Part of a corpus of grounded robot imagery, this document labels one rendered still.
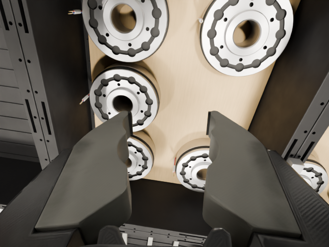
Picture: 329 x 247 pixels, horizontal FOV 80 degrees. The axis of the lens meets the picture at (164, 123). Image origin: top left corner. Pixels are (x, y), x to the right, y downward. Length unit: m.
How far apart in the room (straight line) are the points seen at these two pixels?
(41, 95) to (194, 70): 0.20
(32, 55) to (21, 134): 0.25
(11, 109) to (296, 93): 0.44
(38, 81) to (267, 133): 0.28
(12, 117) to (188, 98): 0.32
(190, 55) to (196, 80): 0.04
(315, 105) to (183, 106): 0.17
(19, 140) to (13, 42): 0.27
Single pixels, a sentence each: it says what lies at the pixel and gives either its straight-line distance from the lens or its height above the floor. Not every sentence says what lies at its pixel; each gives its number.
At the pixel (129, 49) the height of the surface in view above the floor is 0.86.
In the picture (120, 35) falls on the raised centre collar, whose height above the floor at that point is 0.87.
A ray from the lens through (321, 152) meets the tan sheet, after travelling 0.44.
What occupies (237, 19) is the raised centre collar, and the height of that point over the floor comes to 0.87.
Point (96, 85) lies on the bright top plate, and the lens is 0.30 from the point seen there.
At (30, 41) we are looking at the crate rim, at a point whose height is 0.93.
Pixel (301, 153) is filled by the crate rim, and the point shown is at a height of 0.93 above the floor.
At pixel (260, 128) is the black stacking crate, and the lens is 0.32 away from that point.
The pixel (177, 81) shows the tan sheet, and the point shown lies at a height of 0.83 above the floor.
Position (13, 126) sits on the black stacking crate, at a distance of 0.47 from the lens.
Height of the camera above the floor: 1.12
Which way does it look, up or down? 58 degrees down
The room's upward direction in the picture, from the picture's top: 170 degrees counter-clockwise
